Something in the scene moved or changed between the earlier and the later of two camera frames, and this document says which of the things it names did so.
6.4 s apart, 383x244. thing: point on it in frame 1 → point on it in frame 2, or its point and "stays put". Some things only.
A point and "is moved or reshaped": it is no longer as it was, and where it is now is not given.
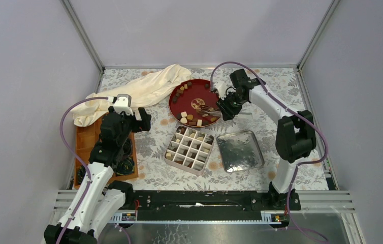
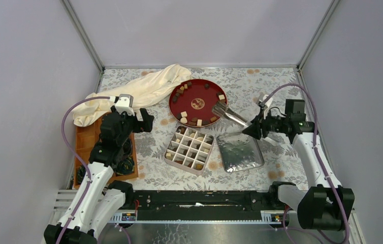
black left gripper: (144, 125) stays put
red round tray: (186, 99) stays put
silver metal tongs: (210, 111) is moved or reshaped
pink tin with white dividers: (189, 149) stays put
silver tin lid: (240, 151) stays put
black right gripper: (228, 113) → (254, 129)
